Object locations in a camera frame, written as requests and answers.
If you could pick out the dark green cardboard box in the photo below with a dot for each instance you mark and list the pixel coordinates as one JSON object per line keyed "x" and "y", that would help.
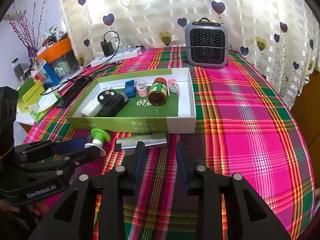
{"x": 26, "y": 86}

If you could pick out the black power adapter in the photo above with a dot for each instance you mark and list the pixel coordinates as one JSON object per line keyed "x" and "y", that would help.
{"x": 107, "y": 48}

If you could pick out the black smartphone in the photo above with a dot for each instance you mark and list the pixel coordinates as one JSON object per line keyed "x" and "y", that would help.
{"x": 70, "y": 96}

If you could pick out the grey fan heater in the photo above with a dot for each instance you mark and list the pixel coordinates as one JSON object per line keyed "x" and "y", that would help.
{"x": 206, "y": 47}

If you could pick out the orange-lidded clear container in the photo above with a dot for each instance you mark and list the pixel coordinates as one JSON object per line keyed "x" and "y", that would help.
{"x": 56, "y": 48}

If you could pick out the green and white cardboard box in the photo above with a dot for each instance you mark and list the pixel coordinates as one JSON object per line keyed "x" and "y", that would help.
{"x": 150, "y": 127}

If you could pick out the silver tube with black cap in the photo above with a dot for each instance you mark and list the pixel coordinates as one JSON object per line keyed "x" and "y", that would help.
{"x": 152, "y": 140}

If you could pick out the pink plaid tablecloth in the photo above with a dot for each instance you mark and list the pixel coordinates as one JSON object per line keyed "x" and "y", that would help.
{"x": 250, "y": 130}

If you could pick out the pink plastic clip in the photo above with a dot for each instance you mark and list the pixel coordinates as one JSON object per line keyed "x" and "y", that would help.
{"x": 171, "y": 82}
{"x": 142, "y": 92}

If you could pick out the person's left forearm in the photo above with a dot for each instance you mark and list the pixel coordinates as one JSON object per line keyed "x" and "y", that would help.
{"x": 17, "y": 225}

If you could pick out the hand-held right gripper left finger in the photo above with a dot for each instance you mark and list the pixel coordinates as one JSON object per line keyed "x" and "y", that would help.
{"x": 138, "y": 167}

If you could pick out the blue USB device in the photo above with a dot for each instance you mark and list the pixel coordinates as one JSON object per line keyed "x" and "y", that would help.
{"x": 130, "y": 90}

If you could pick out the person's left hand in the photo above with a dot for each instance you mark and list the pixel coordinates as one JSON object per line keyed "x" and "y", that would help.
{"x": 41, "y": 207}

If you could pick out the yellow-green cardboard box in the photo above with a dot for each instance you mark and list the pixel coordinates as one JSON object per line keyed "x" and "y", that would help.
{"x": 31, "y": 95}

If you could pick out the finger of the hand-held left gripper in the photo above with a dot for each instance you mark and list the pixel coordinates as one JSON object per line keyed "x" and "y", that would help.
{"x": 80, "y": 157}
{"x": 70, "y": 146}

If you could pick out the black disc with magnets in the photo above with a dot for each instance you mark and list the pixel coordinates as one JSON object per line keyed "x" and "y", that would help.
{"x": 105, "y": 100}

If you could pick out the heart-print curtain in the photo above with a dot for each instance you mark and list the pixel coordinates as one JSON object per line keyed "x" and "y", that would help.
{"x": 162, "y": 5}

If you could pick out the purple decorative branches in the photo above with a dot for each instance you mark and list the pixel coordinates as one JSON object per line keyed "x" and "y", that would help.
{"x": 30, "y": 42}

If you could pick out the black clip clear tip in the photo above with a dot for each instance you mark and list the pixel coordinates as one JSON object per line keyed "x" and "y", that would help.
{"x": 112, "y": 107}

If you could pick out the blue carton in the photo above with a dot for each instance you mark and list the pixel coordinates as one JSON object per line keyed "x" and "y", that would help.
{"x": 50, "y": 73}

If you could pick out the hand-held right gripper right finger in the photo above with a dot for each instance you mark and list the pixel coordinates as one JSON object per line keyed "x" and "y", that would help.
{"x": 182, "y": 170}

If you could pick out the green-capped white round device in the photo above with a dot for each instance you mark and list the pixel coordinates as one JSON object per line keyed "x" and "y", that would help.
{"x": 100, "y": 135}

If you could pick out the glass jar with dark contents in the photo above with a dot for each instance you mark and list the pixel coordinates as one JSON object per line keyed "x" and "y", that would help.
{"x": 17, "y": 70}

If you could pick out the green tissue pack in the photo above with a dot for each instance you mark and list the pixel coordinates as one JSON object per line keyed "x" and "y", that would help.
{"x": 46, "y": 102}

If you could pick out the white USB charger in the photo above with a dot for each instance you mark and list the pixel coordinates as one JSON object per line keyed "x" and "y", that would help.
{"x": 91, "y": 109}

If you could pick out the brown bottle with red cap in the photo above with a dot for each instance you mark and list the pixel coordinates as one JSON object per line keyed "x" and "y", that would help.
{"x": 157, "y": 97}

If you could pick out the white power strip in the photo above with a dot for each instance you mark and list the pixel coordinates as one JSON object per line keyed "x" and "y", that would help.
{"x": 125, "y": 53}

